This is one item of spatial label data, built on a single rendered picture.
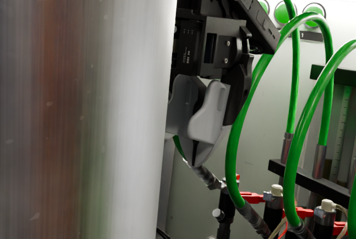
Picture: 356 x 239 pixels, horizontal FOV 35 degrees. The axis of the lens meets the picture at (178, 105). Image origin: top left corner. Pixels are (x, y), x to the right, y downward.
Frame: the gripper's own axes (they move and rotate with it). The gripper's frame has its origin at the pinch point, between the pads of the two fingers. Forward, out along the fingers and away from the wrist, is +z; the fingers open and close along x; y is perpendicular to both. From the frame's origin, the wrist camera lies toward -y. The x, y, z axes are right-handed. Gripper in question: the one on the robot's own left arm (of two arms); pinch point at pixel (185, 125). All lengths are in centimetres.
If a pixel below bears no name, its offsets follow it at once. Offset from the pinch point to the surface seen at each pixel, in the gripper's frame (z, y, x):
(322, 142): 24.8, -19.9, 0.2
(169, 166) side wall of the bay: 31, -17, -43
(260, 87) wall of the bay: 22.8, -33.0, -19.8
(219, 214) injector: 18.5, 1.4, -5.7
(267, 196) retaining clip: 17.3, -2.3, 2.5
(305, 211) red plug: 24.4, -5.2, 4.0
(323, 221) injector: 22.1, -2.4, 9.6
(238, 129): 1.5, -0.7, 8.1
